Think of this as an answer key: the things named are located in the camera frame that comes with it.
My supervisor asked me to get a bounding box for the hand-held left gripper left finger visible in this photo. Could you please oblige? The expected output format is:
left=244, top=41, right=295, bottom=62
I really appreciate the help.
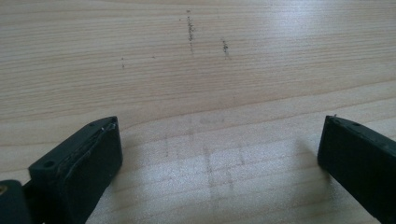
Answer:
left=27, top=116, right=124, bottom=224

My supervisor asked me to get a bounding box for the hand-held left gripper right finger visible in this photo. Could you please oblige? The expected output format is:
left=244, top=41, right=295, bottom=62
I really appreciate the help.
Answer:
left=317, top=114, right=396, bottom=224

